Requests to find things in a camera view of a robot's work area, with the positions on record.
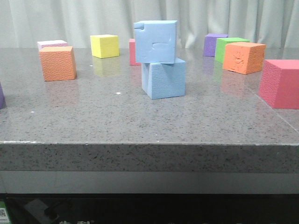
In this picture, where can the orange foam cube left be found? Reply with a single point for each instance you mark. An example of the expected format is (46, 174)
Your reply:
(58, 63)

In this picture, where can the red foam cube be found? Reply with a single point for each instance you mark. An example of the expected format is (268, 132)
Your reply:
(279, 85)
(132, 59)

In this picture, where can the light blue dented foam cube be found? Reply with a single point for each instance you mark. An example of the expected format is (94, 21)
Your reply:
(155, 41)

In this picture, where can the green foam cube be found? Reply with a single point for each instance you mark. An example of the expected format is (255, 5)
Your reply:
(222, 42)

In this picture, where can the red foam cube right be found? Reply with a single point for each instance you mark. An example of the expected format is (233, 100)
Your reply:
(279, 85)

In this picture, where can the pink foam cube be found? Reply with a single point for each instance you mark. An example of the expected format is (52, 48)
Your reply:
(51, 43)

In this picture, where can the white curtain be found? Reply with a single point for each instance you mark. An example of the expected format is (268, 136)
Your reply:
(25, 22)

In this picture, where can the purple foam cube left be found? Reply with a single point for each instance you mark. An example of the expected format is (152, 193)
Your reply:
(2, 98)

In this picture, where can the orange foam cube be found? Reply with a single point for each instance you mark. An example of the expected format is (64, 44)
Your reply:
(58, 63)
(244, 57)

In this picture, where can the yellow foam cube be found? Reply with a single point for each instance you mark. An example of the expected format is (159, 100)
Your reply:
(105, 46)

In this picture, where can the purple foam cube right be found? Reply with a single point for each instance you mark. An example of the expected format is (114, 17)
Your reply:
(210, 43)

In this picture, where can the orange foam cube right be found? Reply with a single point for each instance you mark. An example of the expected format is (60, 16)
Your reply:
(244, 57)

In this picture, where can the red foam cube back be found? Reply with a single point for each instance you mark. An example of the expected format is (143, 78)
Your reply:
(132, 59)

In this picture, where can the purple foam cube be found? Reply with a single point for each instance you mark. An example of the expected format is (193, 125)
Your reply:
(210, 43)
(2, 98)

